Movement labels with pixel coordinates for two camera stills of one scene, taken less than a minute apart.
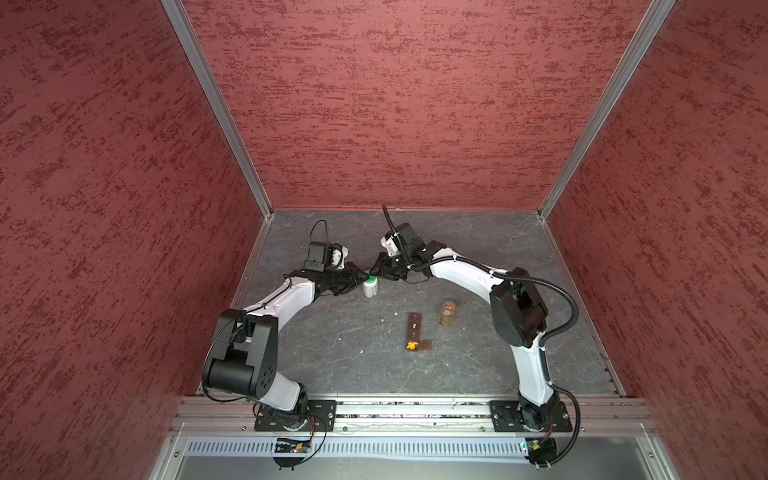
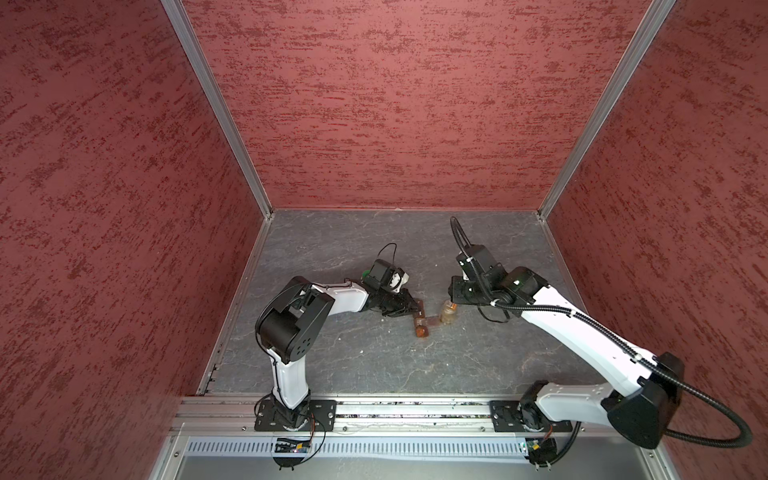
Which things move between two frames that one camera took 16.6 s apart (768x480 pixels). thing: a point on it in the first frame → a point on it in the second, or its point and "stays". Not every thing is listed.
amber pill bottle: (447, 314) stays
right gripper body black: (393, 267) → (469, 291)
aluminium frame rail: (197, 414) stays
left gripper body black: (342, 280) → (393, 303)
